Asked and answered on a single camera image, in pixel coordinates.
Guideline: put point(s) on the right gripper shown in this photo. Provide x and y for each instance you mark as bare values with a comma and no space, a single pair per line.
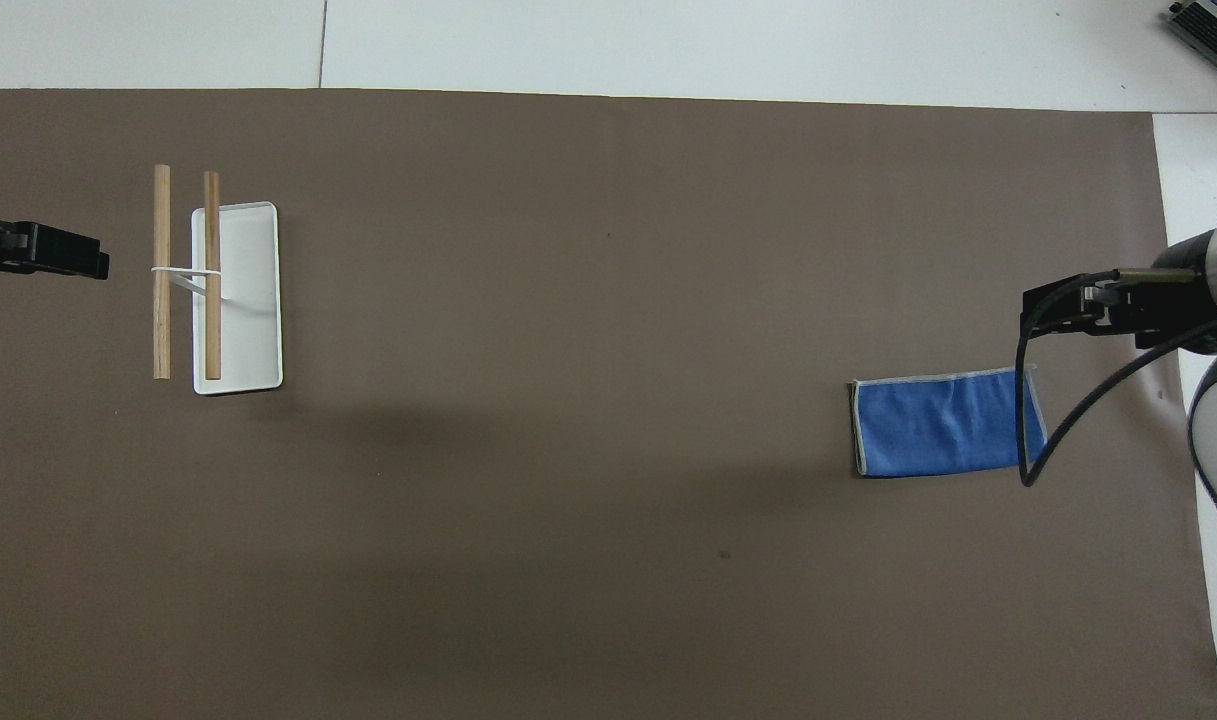
1173,310

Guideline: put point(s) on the blue towel with grey edging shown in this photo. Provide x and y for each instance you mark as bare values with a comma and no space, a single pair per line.
933,425

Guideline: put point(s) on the white towel rack, wooden bars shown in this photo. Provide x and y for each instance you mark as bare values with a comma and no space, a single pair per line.
248,300

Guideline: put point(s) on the grey ribbed metal device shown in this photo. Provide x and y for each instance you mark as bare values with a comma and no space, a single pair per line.
1213,25

